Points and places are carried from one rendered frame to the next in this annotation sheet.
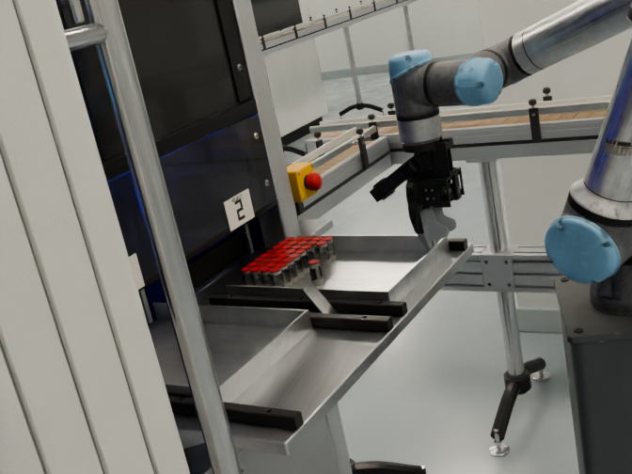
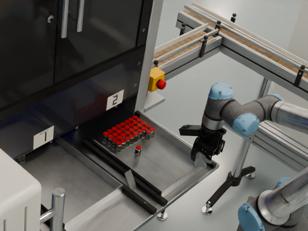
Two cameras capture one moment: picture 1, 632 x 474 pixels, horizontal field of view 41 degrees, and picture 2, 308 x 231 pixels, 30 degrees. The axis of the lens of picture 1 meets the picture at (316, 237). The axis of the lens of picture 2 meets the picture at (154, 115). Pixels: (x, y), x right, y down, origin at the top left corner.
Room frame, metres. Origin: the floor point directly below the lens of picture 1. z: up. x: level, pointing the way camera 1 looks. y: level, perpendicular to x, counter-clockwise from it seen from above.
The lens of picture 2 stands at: (-0.09, -0.04, 2.29)
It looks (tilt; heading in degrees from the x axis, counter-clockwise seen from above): 38 degrees down; 1
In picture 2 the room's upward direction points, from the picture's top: 11 degrees clockwise
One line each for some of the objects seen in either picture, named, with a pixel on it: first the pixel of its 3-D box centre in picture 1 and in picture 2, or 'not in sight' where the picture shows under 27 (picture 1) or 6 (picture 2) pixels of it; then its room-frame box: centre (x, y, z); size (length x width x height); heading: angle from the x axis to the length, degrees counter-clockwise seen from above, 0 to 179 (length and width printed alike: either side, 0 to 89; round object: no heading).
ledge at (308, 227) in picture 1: (293, 232); (142, 96); (1.87, 0.05, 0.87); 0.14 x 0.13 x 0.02; 56
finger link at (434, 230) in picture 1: (434, 231); (200, 162); (1.44, -0.21, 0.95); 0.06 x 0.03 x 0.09; 56
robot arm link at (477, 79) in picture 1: (468, 80); (243, 117); (1.40, -0.30, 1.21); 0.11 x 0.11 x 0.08; 45
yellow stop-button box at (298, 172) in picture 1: (294, 182); (152, 78); (1.83, 0.02, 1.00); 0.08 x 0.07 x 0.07; 56
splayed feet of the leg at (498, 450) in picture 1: (519, 392); (232, 184); (2.32, -0.52, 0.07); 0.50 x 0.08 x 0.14; 146
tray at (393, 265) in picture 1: (339, 268); (150, 152); (1.50, -0.03, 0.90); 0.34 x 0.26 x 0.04; 56
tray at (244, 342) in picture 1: (182, 349); (59, 178); (1.28, 0.25, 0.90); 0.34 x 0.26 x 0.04; 56
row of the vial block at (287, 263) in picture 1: (299, 263); (133, 138); (1.55, 0.04, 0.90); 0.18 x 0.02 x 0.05; 146
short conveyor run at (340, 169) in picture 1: (310, 177); (167, 56); (2.15, -0.02, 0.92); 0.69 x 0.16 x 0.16; 146
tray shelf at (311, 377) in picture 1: (276, 320); (108, 173); (1.38, 0.10, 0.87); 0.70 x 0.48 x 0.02; 146
